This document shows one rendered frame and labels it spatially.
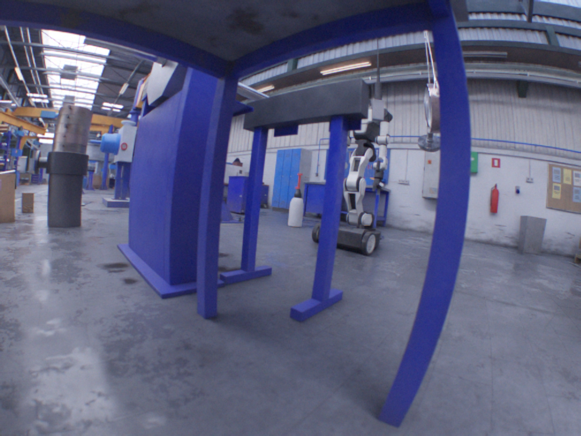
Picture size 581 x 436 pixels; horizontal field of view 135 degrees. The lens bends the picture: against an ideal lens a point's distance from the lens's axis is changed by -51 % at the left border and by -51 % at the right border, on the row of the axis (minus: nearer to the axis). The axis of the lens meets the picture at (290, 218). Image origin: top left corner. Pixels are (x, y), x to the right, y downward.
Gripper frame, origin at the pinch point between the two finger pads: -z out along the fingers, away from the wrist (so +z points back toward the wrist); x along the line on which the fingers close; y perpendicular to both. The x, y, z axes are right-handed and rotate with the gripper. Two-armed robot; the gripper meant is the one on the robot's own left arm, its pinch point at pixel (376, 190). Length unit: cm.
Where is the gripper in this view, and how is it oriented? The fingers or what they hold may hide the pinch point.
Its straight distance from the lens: 227.1
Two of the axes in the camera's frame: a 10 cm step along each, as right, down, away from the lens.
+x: -6.5, -2.1, -7.3
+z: 2.4, -9.7, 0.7
